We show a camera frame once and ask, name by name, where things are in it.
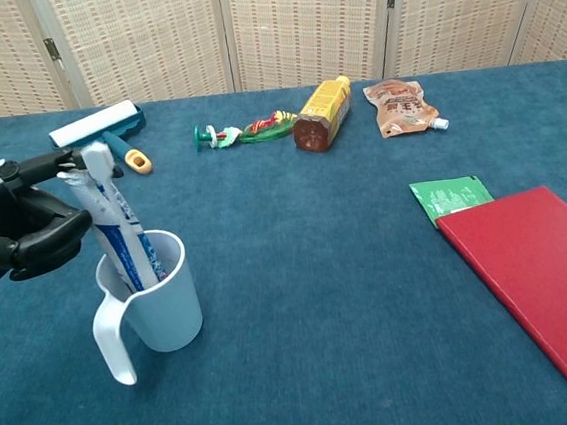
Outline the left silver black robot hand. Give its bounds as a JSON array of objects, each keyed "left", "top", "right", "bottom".
[{"left": 0, "top": 142, "right": 136, "bottom": 301}]

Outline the blue white toothpaste tube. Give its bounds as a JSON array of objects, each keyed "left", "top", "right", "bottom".
[{"left": 57, "top": 161, "right": 171, "bottom": 299}]

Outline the white toothbrush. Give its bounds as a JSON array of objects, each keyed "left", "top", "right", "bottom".
[{"left": 79, "top": 138, "right": 161, "bottom": 295}]

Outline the teal lint roller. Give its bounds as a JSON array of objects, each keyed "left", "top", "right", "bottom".
[{"left": 45, "top": 97, "right": 154, "bottom": 184}]

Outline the colourful feather shuttlecock toy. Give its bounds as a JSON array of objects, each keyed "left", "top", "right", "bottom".
[{"left": 191, "top": 107, "right": 301, "bottom": 153}]

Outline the blue tablecloth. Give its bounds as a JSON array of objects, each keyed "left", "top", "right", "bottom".
[{"left": 0, "top": 60, "right": 567, "bottom": 425}]

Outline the yellow label sauce bottle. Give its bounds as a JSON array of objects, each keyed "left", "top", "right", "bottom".
[{"left": 287, "top": 73, "right": 359, "bottom": 156}]

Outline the woven folding screen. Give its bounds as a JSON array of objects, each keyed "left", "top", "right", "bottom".
[{"left": 0, "top": 0, "right": 567, "bottom": 125}]

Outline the brown spout pouch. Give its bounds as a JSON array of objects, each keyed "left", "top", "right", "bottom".
[{"left": 361, "top": 73, "right": 452, "bottom": 141}]

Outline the green sachet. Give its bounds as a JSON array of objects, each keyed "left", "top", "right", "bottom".
[{"left": 408, "top": 172, "right": 498, "bottom": 232}]

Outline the red notebook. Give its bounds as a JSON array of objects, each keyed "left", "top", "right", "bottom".
[{"left": 434, "top": 183, "right": 567, "bottom": 407}]

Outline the white cup with handle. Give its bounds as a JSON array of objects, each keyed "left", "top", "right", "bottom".
[{"left": 82, "top": 224, "right": 210, "bottom": 390}]

